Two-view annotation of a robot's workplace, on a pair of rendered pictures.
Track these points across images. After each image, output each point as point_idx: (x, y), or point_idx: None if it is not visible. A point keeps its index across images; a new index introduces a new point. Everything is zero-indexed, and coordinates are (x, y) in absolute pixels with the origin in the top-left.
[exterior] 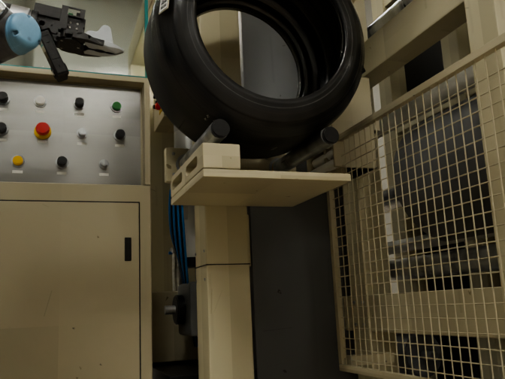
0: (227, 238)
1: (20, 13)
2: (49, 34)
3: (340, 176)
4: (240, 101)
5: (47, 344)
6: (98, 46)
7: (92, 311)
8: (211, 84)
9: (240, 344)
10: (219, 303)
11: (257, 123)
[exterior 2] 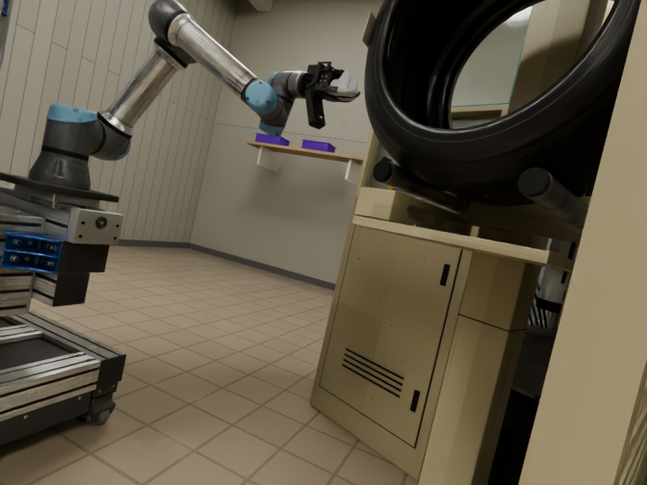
0: (489, 293)
1: (253, 83)
2: (310, 89)
3: (528, 252)
4: (405, 138)
5: (374, 329)
6: (336, 93)
7: (406, 318)
8: (380, 119)
9: (471, 414)
10: (460, 359)
11: (426, 164)
